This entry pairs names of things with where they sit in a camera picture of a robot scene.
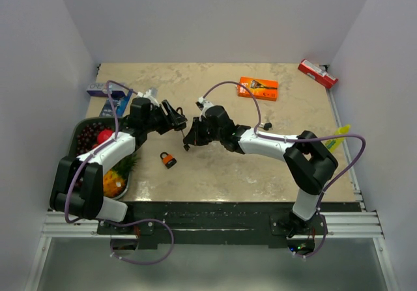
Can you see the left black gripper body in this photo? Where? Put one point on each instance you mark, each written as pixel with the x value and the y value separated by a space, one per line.
pixel 158 121

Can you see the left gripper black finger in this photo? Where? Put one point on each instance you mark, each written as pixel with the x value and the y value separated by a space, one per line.
pixel 176 122
pixel 170 111

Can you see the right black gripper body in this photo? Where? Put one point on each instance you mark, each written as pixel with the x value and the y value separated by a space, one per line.
pixel 205 133

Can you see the black key bunch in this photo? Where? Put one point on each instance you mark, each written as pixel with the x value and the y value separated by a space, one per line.
pixel 185 143

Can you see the black Kaijing padlock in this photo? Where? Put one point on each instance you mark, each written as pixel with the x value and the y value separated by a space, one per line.
pixel 179 112

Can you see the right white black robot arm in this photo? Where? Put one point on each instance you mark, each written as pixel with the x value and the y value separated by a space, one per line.
pixel 309 161

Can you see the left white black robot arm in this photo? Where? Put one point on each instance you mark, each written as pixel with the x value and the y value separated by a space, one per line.
pixel 78 186

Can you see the orange black padlock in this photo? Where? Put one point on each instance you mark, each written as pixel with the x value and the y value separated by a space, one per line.
pixel 168 160

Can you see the grey fruit tray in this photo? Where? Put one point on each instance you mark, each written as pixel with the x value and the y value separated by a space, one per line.
pixel 109 123

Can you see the red apple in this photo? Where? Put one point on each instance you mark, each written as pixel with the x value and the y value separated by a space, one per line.
pixel 103 136

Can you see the white blue toothpaste box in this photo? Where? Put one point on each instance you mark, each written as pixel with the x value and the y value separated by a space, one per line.
pixel 100 90

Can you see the orange razor box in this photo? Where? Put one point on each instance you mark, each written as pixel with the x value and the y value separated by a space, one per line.
pixel 262 89

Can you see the dark red grape bunch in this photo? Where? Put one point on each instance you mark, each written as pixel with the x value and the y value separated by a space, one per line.
pixel 87 138

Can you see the orange toy pineapple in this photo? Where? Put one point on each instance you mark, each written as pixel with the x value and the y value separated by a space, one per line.
pixel 116 179

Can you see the red box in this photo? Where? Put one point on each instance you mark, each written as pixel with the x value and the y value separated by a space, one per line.
pixel 317 73

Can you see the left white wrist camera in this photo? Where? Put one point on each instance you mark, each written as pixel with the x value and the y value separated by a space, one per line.
pixel 151 93

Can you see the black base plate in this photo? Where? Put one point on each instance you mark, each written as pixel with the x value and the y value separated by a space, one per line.
pixel 214 223

